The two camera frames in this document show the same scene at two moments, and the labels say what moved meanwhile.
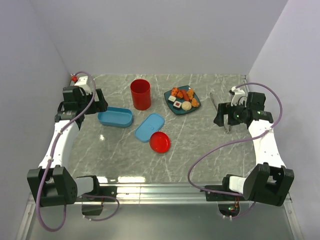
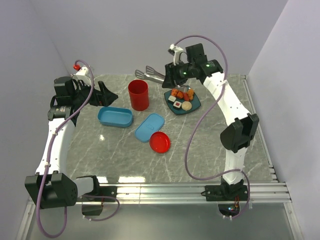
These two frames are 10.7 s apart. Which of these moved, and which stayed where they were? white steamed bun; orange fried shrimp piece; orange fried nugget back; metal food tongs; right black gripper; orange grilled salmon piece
Moved: metal food tongs; right black gripper
Stayed: orange fried shrimp piece; orange fried nugget back; white steamed bun; orange grilled salmon piece
